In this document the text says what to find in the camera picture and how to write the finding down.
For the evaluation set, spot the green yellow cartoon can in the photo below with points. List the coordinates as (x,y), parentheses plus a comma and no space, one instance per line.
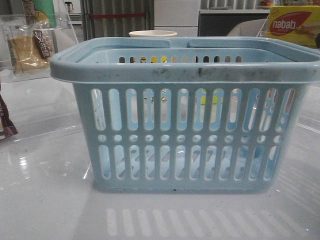
(40,11)

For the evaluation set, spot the packaged bread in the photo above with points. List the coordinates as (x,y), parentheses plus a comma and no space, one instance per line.
(31,46)

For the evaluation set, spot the brown snack packet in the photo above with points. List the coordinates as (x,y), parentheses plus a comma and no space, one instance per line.
(7,127)

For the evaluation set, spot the light blue plastic basket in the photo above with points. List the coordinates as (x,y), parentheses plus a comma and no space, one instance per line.
(187,113)

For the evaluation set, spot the white paper cup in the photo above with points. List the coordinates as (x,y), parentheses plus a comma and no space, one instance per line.
(152,34)

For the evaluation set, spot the clear acrylic shelf left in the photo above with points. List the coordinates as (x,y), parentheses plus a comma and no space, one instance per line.
(63,37)

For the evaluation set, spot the yellow nabati wafer box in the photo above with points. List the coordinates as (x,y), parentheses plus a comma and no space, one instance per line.
(292,26)

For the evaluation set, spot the white cabinet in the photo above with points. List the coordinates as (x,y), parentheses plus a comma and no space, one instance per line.
(180,16)

